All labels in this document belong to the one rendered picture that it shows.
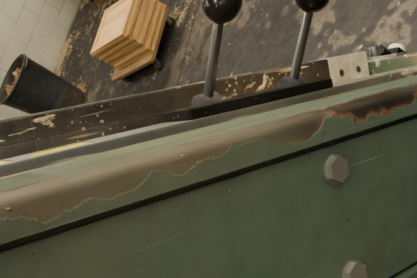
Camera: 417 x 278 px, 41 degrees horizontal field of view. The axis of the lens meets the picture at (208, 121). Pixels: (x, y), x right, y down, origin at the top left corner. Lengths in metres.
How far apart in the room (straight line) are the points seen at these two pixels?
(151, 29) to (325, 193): 4.03
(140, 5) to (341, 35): 1.87
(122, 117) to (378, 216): 0.64
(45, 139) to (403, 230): 0.61
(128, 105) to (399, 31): 1.90
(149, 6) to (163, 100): 3.41
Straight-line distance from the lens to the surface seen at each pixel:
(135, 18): 4.22
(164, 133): 0.50
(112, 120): 0.88
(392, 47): 1.51
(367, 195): 0.29
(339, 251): 0.28
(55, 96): 5.29
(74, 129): 0.85
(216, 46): 0.53
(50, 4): 6.90
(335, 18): 2.99
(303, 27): 0.61
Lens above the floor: 1.75
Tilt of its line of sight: 31 degrees down
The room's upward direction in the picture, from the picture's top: 62 degrees counter-clockwise
